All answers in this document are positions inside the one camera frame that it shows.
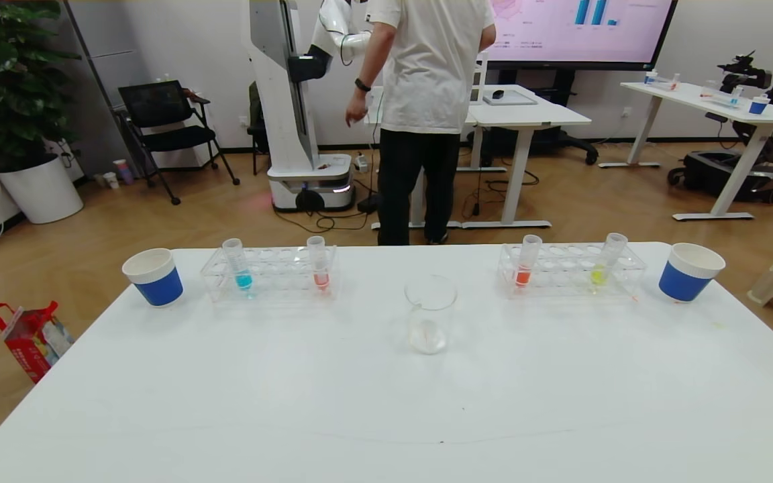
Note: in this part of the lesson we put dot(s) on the test tube with pink-red pigment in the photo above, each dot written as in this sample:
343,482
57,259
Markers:
321,278

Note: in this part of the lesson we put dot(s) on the test tube with yellow pigment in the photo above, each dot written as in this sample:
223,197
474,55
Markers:
600,274

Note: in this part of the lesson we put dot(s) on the clear glass beaker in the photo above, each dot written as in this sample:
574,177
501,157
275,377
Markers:
430,335

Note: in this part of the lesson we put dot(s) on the clear acrylic test tube rack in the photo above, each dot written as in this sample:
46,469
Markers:
564,274
276,282

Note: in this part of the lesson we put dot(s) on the test tube with orange-red pigment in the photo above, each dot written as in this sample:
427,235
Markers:
524,275

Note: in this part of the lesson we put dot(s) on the test tube with blue pigment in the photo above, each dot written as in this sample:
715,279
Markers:
242,278

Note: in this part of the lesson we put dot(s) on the black power adapter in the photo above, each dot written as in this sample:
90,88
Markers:
368,203

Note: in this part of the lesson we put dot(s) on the white power strip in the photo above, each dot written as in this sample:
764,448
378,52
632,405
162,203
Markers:
361,162

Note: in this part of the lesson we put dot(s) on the white mobile robot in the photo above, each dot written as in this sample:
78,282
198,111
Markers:
279,100

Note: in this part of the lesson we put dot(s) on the person in white shirt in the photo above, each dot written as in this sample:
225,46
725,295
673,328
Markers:
427,67

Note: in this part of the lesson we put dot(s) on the white drawer organizer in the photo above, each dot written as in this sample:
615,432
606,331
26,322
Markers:
480,80

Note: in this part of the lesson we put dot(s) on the grey flat tray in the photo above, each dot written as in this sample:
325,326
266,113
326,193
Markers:
510,98

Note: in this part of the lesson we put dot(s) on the black display stand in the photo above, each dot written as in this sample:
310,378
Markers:
561,139

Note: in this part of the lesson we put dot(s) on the blue and white paper cup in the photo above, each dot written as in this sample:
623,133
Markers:
685,282
158,285

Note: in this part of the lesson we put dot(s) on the black folding chair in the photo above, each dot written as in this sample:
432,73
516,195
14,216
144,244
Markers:
165,107

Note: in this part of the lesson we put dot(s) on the small white cup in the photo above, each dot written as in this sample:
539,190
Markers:
111,180

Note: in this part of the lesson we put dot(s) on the clear rack with small tubes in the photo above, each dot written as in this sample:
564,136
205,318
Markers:
722,97
661,82

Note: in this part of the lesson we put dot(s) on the green plant in white pot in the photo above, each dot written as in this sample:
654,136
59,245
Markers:
37,191

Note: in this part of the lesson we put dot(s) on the red shopping bag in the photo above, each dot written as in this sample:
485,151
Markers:
31,342

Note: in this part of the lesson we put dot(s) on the small blue paper cup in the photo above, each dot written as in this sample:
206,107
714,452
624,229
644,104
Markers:
759,106

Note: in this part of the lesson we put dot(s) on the large wall display screen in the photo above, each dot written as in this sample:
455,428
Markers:
594,40

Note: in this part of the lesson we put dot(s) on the black camera rig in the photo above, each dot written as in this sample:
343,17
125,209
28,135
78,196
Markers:
745,70

